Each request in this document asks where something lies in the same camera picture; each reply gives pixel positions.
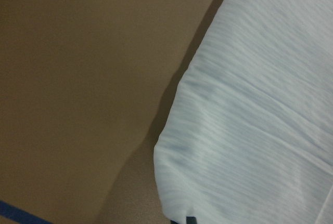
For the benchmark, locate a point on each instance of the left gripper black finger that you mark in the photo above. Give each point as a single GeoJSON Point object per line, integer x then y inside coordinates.
{"type": "Point", "coordinates": [191, 220]}

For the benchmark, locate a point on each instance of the light blue button shirt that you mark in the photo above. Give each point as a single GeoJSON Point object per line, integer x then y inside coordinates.
{"type": "Point", "coordinates": [249, 134]}

